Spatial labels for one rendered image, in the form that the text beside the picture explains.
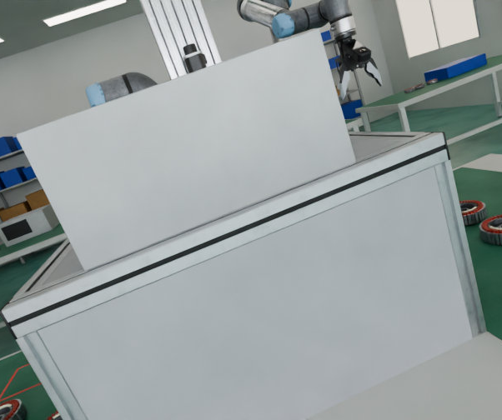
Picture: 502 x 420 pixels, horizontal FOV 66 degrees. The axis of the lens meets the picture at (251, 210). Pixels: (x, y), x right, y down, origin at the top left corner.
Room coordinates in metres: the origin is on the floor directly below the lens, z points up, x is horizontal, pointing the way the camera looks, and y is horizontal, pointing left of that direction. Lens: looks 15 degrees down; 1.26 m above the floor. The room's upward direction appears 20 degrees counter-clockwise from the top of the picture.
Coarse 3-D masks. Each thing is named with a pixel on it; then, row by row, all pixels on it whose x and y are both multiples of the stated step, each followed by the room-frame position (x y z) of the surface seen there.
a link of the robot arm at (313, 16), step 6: (306, 6) 1.43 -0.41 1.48; (312, 6) 1.42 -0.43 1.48; (318, 6) 1.41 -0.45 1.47; (312, 12) 1.40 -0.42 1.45; (318, 12) 1.41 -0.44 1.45; (312, 18) 1.40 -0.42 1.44; (318, 18) 1.41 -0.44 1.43; (324, 18) 1.40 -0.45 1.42; (312, 24) 1.41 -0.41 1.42; (318, 24) 1.43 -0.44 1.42; (324, 24) 1.45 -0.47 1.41
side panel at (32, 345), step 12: (24, 336) 0.49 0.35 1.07; (36, 336) 0.49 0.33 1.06; (24, 348) 0.49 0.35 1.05; (36, 348) 0.50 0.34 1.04; (36, 360) 0.49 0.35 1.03; (48, 360) 0.49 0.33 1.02; (36, 372) 0.49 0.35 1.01; (48, 372) 0.50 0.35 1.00; (60, 372) 0.49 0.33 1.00; (48, 384) 0.49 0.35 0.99; (60, 384) 0.49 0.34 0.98; (60, 396) 0.50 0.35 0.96; (72, 396) 0.49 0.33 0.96; (60, 408) 0.49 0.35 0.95; (72, 408) 0.49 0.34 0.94
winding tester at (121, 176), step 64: (256, 64) 0.57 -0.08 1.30; (320, 64) 0.58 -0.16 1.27; (64, 128) 0.53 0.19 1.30; (128, 128) 0.54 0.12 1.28; (192, 128) 0.55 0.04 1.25; (256, 128) 0.56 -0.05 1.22; (320, 128) 0.57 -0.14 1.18; (64, 192) 0.53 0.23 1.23; (128, 192) 0.54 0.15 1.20; (192, 192) 0.55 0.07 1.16; (256, 192) 0.56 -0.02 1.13
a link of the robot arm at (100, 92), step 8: (112, 80) 1.35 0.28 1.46; (120, 80) 1.34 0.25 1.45; (88, 88) 1.34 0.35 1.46; (96, 88) 1.33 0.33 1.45; (104, 88) 1.33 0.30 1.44; (112, 88) 1.33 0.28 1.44; (120, 88) 1.33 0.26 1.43; (128, 88) 1.33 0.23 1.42; (88, 96) 1.32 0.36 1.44; (96, 96) 1.32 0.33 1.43; (104, 96) 1.32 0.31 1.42; (112, 96) 1.32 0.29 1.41; (120, 96) 1.33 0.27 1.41; (96, 104) 1.31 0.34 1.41
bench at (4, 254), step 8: (48, 232) 3.69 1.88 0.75; (56, 232) 3.52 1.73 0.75; (64, 232) 3.36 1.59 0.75; (32, 240) 3.60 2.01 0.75; (40, 240) 3.42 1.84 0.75; (48, 240) 3.33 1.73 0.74; (56, 240) 3.34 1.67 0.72; (0, 248) 3.82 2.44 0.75; (8, 248) 3.62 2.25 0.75; (16, 248) 3.45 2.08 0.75; (24, 248) 3.30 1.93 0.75; (32, 248) 3.31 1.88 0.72; (0, 256) 3.36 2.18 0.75; (8, 256) 3.29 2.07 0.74; (16, 256) 3.29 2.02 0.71
